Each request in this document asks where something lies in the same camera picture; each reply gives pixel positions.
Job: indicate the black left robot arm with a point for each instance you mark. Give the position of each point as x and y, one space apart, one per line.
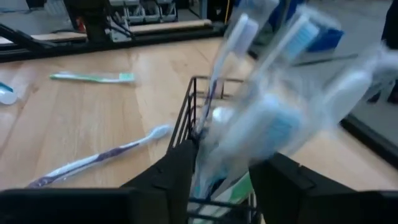
90 21

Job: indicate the grey storage bin rack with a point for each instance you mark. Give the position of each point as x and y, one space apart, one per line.
140 12

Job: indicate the thick blue white toothbrush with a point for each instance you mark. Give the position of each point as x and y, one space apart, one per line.
280 133

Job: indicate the green white toothbrush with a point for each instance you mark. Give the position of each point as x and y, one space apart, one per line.
93 77

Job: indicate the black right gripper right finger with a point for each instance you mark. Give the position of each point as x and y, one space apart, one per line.
289 193

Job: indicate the purple white toothbrush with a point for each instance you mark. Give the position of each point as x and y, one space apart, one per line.
102 155

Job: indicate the green wrapped item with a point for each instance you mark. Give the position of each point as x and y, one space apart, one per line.
239 189

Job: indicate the white dark-blue toothbrush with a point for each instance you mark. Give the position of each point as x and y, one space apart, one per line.
242 34

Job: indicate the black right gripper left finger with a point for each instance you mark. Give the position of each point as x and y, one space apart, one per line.
164 193

